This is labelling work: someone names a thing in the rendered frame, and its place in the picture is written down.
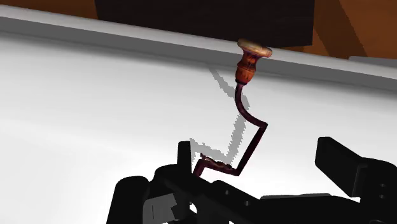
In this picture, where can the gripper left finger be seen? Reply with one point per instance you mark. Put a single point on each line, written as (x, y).
(133, 201)

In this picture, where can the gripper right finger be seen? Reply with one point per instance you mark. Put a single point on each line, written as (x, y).
(375, 183)

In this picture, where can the brown hand brace drill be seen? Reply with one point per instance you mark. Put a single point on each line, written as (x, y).
(246, 66)

